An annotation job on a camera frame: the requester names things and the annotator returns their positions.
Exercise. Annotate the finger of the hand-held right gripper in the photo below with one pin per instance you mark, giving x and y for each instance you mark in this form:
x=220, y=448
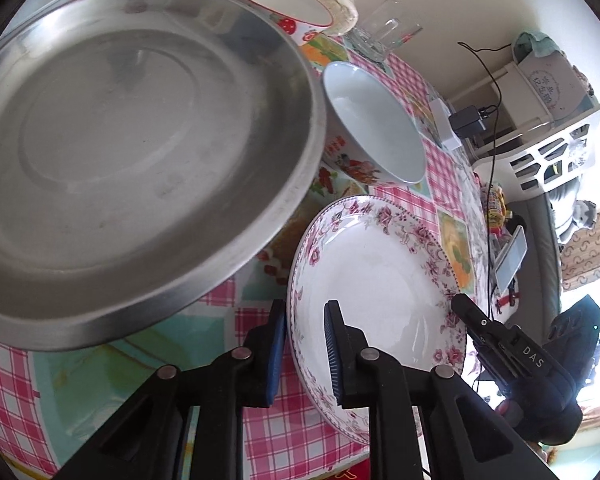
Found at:
x=485, y=327

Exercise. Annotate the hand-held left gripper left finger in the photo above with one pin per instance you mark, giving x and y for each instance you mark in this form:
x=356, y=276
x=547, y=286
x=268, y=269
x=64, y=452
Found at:
x=278, y=340

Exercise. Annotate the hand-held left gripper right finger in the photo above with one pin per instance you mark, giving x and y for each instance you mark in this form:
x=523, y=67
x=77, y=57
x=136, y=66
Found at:
x=333, y=355

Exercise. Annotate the pink floral porcelain plate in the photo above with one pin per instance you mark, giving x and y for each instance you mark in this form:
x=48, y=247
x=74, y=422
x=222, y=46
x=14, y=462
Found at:
x=380, y=285

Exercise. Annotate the pale blue figure-print bowl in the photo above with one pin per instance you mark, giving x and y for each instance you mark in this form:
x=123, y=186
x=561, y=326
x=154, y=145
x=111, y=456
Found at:
x=375, y=125

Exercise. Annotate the large stainless steel plate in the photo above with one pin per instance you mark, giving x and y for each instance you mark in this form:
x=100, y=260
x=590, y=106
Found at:
x=130, y=160

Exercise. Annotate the strawberry-print red-rim bowl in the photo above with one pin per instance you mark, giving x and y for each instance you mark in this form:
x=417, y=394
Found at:
x=280, y=0

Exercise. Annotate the smartphone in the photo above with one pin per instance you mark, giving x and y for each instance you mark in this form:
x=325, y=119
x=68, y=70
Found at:
x=511, y=257

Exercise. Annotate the colourful candy packet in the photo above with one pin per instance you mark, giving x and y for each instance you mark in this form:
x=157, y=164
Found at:
x=495, y=210

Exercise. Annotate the brown patterned cloth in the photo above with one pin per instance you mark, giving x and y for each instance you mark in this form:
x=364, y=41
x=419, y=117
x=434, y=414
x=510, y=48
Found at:
x=590, y=255

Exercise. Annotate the grey plush toy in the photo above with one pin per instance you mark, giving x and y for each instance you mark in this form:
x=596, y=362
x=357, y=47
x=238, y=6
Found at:
x=577, y=212

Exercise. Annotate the white plastic shelf rack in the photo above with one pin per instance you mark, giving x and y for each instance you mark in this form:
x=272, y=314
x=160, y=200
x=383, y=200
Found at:
x=530, y=155

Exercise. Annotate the white power strip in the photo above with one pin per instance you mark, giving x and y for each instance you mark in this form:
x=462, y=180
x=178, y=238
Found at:
x=442, y=127

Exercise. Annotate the black power adapter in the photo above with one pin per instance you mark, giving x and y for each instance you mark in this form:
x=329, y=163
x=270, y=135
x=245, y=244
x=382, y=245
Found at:
x=466, y=121

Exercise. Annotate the white printed bag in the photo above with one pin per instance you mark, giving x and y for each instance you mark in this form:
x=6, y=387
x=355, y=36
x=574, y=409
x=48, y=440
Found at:
x=550, y=85

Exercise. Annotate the green cloth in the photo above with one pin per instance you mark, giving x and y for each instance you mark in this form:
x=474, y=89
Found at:
x=537, y=42

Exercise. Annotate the short clear glass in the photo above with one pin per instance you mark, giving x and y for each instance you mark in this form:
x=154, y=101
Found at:
x=375, y=47

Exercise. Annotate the bag of steamed buns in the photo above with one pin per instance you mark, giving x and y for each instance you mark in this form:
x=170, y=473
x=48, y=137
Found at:
x=341, y=7

